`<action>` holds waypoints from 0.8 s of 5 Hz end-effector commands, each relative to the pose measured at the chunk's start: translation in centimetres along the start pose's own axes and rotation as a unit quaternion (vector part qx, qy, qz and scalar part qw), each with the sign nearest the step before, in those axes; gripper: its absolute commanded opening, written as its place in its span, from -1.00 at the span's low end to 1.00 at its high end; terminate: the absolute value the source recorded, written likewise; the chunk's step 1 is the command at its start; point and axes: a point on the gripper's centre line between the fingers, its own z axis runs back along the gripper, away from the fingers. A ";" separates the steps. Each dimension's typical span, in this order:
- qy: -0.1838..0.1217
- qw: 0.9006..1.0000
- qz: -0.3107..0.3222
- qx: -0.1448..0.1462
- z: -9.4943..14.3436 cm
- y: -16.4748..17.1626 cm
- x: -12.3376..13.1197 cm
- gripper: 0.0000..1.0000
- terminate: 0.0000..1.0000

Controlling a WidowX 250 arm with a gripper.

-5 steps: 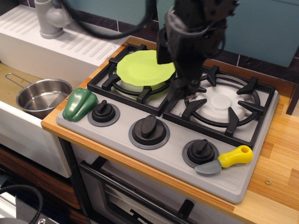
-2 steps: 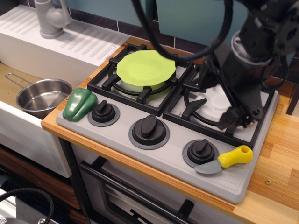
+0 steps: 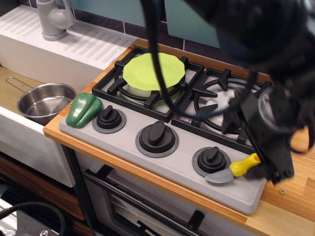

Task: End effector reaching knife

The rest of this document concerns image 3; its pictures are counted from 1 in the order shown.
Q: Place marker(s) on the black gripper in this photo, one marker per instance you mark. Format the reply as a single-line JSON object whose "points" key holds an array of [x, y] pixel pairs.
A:
{"points": [[269, 121]]}

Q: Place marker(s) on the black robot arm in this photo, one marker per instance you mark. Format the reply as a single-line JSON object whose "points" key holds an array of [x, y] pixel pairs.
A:
{"points": [[276, 37]]}

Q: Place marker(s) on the right black stove knob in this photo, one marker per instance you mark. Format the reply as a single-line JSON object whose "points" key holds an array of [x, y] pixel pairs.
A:
{"points": [[210, 160]]}

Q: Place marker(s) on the black stove knob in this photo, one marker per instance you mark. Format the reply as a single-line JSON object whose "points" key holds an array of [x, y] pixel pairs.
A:
{"points": [[210, 160], [109, 121], [157, 140]]}

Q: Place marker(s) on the white right burner cap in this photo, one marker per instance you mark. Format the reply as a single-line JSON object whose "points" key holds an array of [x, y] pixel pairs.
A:
{"points": [[222, 102]]}

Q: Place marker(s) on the grey toy stove top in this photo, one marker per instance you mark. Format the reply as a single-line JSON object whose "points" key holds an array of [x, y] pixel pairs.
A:
{"points": [[180, 149]]}

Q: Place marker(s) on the right black burner grate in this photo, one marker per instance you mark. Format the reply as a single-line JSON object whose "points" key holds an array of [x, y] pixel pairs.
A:
{"points": [[211, 82]]}

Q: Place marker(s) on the black burner grate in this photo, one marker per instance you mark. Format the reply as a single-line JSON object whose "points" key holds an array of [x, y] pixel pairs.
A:
{"points": [[115, 91], [211, 82]]}

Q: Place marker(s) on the middle black stove knob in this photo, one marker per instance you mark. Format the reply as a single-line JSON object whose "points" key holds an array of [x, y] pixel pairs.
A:
{"points": [[157, 140]]}

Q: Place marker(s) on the light green plastic plate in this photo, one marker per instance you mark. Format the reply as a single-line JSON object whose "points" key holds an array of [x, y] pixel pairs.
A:
{"points": [[139, 72]]}

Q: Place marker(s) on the left black burner grate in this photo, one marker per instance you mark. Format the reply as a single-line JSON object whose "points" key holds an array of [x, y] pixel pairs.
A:
{"points": [[115, 91]]}

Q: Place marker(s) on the toy oven door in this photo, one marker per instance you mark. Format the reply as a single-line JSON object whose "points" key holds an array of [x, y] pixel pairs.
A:
{"points": [[138, 209]]}

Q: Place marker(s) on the left black stove knob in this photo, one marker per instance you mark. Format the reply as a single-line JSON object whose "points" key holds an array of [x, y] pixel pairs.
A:
{"points": [[109, 121]]}

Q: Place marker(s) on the green toy bell pepper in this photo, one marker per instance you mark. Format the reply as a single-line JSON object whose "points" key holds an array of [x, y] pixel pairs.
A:
{"points": [[84, 108]]}

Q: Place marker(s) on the small steel pot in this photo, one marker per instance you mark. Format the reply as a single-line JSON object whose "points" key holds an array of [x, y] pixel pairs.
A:
{"points": [[42, 103]]}

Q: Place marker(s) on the grey toy faucet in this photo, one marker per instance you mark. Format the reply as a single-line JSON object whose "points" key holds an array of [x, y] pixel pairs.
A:
{"points": [[54, 21]]}

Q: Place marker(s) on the white toy sink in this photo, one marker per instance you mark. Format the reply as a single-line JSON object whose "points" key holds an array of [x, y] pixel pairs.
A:
{"points": [[76, 60]]}

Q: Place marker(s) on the yellow handled toy knife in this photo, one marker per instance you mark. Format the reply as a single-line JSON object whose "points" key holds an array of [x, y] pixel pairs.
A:
{"points": [[235, 169]]}

